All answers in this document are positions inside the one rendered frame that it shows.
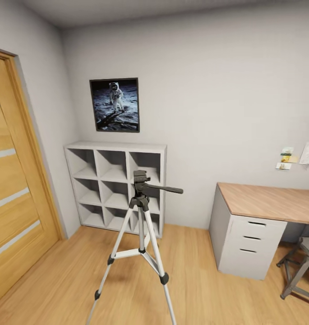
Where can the door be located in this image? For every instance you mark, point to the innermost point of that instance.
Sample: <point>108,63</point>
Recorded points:
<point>29,221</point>

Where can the desk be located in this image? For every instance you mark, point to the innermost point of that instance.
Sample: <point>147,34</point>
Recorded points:
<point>247,224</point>

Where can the painting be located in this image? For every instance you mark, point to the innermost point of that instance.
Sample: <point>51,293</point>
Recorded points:
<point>116,104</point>

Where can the picture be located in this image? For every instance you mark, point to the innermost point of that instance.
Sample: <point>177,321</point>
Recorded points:
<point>287,151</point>
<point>285,159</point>
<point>283,166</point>

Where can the taboret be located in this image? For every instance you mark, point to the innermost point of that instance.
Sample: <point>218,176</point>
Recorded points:
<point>302,243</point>

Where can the bookcase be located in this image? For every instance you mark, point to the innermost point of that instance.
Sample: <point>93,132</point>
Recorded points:
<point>86,198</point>

